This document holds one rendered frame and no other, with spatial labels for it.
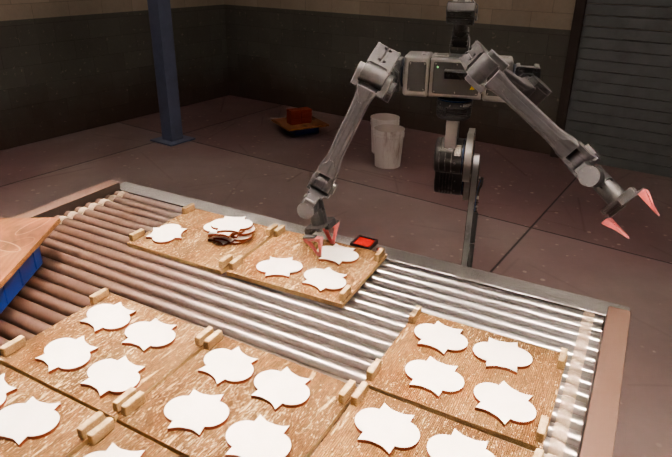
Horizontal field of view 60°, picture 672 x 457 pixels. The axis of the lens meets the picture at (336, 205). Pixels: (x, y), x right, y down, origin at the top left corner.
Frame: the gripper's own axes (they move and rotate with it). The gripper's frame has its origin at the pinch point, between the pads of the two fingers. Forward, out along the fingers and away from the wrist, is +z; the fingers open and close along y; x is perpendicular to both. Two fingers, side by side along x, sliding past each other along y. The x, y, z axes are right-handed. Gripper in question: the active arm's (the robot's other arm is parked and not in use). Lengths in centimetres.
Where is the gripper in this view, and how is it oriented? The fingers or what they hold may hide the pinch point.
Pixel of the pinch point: (325, 247)
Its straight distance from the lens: 196.1
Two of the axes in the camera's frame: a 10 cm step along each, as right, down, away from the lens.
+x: 8.6, -0.4, -5.1
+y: -4.6, 3.7, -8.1
